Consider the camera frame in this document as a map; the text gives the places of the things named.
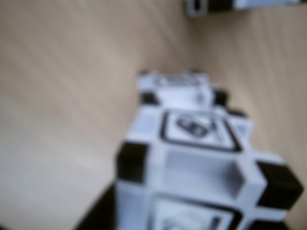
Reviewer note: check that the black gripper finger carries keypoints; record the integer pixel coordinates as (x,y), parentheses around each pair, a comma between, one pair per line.
(103,213)

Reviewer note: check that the white black-cornered marker cube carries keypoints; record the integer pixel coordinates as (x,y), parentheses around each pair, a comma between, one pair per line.
(199,167)
(259,3)

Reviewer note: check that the white cube with blue LEDs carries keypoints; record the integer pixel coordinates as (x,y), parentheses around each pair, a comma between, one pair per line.
(177,95)

